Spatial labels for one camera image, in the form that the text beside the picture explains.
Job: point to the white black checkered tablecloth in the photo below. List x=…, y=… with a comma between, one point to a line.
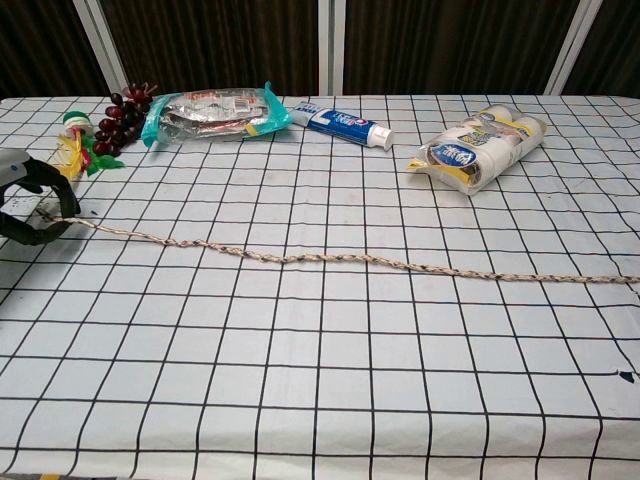
x=320, y=375

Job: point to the yellow packaged rolls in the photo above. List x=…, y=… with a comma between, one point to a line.
x=480, y=150

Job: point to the blue white toothpaste tube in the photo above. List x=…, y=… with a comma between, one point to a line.
x=340, y=122

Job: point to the dark pleated curtain panel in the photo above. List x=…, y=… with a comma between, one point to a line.
x=615, y=45
x=450, y=45
x=40, y=45
x=215, y=40

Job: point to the dark red plastic grape bunch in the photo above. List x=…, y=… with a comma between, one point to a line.
x=120, y=125

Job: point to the white partition frame post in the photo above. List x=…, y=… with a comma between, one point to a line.
x=572, y=45
x=331, y=45
x=102, y=45

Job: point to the teal clear snack bag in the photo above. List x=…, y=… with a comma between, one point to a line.
x=210, y=115

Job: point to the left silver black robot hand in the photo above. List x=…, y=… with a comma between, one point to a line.
x=67, y=200

